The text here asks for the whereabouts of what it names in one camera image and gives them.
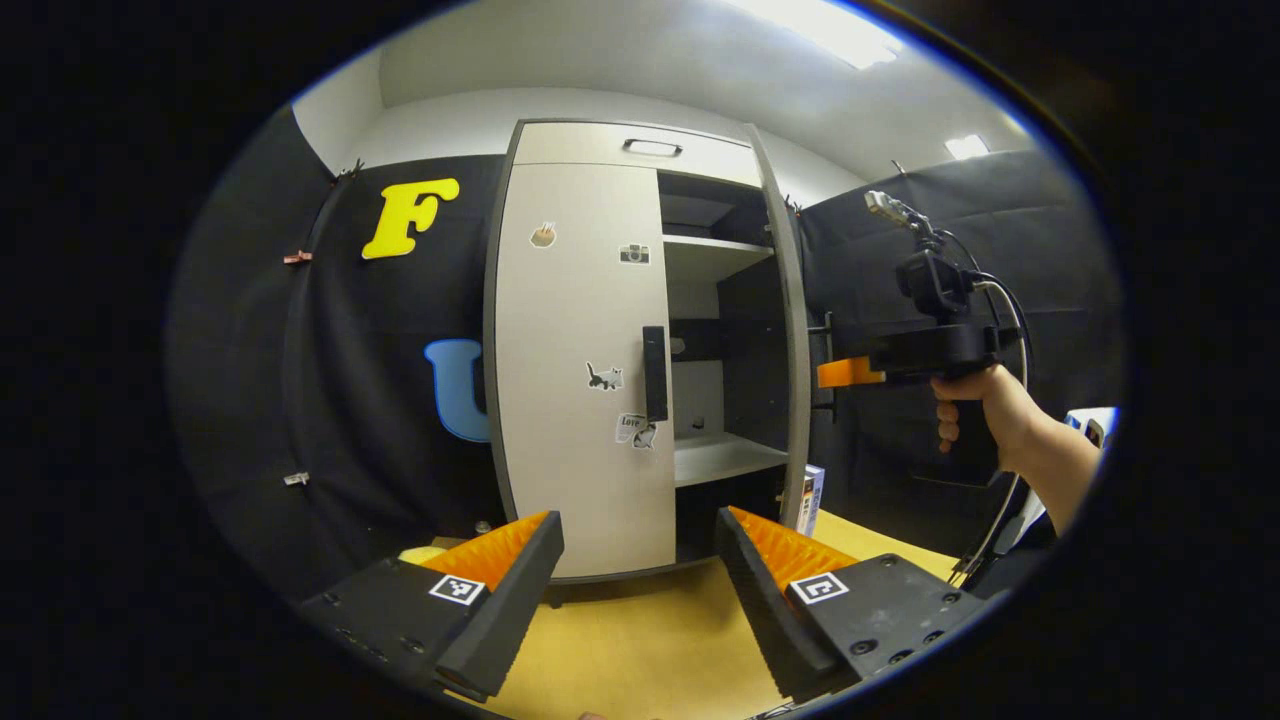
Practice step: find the white printed box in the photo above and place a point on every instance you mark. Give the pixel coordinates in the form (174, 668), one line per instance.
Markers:
(812, 495)

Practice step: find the black backdrop cloth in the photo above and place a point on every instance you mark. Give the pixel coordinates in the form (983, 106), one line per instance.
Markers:
(380, 400)

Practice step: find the grey cabinet drawer front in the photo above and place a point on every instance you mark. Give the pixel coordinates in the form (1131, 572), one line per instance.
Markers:
(570, 145)

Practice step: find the white and blue object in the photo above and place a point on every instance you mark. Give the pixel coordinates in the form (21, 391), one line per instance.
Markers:
(1092, 425)

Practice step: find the grey cabinet door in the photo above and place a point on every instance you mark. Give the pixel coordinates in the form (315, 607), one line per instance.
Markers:
(570, 320)
(790, 350)

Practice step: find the white cabinet shelf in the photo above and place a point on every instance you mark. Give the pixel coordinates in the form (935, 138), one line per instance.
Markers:
(715, 255)
(725, 458)

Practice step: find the small ceiling light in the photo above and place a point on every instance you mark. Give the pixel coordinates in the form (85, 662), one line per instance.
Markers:
(966, 147)

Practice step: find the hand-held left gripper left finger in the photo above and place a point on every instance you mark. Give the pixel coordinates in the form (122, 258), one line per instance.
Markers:
(515, 600)

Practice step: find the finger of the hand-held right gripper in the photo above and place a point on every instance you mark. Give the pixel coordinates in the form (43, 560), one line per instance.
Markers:
(850, 372)

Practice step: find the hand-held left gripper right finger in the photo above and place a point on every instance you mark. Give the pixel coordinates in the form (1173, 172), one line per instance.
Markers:
(765, 610)

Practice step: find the grey double-door shoe cabinet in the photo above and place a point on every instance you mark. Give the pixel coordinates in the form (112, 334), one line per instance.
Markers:
(745, 340)

